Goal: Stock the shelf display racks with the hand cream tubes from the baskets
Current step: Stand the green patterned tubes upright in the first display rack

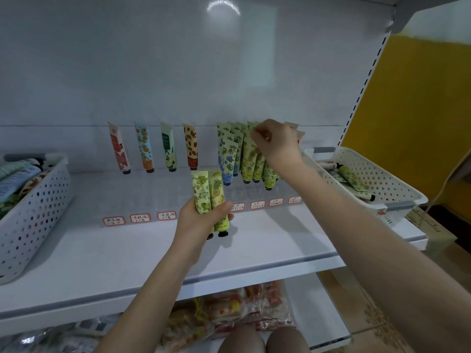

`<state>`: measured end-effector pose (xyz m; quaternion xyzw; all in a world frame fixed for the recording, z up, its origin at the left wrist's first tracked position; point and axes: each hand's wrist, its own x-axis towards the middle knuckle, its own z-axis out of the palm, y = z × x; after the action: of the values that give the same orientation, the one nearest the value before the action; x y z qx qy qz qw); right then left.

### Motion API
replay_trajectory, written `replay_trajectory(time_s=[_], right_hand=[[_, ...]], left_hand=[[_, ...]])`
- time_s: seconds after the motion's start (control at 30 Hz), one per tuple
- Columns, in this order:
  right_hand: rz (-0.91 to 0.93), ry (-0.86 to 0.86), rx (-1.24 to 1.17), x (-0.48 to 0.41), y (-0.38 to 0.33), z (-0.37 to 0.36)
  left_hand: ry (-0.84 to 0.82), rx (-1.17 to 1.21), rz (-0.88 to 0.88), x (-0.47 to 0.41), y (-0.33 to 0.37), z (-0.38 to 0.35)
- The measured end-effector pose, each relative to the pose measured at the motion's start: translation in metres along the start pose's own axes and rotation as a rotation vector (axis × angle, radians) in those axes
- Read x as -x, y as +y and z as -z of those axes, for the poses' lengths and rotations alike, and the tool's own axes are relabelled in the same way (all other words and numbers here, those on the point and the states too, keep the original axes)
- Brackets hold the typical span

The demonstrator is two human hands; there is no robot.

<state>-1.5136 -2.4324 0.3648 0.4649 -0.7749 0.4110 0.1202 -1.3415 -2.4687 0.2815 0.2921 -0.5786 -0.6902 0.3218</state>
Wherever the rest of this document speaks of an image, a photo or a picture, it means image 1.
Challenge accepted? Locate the person's left hand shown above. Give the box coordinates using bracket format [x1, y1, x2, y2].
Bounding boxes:
[171, 196, 235, 265]

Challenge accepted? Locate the person's right hand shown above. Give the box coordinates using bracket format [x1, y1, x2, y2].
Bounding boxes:
[250, 119, 304, 177]

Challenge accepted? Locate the pile of green hand cream tubes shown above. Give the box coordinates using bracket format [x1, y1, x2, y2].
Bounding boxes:
[320, 161, 376, 203]

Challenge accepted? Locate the row of hand cream tubes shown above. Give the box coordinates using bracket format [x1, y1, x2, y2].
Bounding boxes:
[108, 120, 304, 192]

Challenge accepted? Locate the white metal shelf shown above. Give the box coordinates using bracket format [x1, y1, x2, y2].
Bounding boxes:
[0, 0, 471, 353]

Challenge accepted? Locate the white perforated plastic basket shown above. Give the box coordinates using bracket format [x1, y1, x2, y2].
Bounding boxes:
[0, 152, 72, 285]
[305, 147, 428, 227]

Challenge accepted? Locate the pile of pale hand cream tubes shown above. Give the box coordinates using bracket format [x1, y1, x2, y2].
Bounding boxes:
[0, 156, 52, 218]

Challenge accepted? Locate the person's right forearm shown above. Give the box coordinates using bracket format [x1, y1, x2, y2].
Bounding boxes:
[283, 161, 471, 353]

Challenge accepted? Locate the person's left forearm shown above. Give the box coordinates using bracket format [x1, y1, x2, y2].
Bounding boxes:
[96, 250, 214, 353]

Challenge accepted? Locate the person's left leg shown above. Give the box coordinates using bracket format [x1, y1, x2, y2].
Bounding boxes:
[217, 326, 266, 353]

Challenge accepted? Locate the person's leg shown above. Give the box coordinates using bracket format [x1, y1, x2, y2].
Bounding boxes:
[217, 326, 266, 353]
[265, 326, 312, 353]

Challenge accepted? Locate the person's right leg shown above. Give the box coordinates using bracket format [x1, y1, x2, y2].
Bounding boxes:
[265, 326, 312, 353]

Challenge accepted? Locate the pile of snack packets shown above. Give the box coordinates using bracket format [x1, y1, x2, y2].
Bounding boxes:
[0, 280, 295, 353]

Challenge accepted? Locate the clear divider tray with labels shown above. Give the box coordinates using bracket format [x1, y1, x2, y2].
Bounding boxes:
[102, 195, 303, 227]

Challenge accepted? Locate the small brown cardboard box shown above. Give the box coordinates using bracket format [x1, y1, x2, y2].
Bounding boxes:
[405, 205, 457, 243]

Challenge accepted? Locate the white hanging cable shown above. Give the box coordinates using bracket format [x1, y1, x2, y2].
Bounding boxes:
[434, 151, 471, 210]

